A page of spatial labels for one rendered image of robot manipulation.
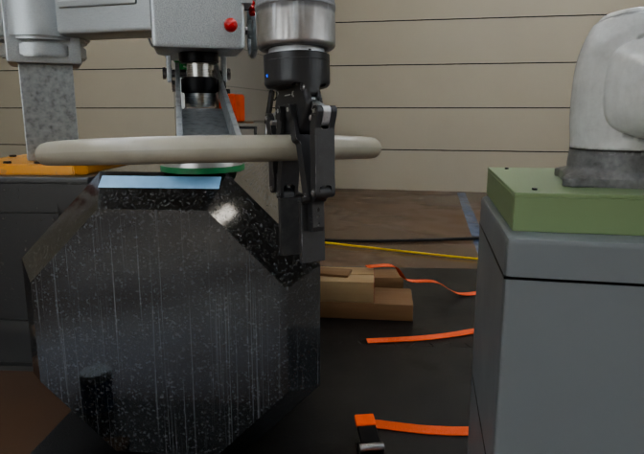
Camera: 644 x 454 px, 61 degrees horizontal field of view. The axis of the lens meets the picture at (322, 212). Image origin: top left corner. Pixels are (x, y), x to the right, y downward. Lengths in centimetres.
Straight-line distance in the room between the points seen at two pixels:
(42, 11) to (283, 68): 183
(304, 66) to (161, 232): 86
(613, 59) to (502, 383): 52
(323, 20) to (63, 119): 189
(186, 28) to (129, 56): 639
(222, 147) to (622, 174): 63
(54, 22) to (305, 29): 183
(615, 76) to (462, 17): 591
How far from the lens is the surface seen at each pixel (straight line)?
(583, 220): 89
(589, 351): 90
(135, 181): 147
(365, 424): 174
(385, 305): 258
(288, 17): 61
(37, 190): 223
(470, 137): 677
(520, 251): 83
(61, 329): 159
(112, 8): 224
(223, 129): 125
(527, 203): 87
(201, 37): 140
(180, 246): 139
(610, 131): 97
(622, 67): 96
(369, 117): 679
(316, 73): 61
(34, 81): 243
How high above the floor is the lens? 98
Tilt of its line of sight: 11 degrees down
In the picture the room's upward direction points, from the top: straight up
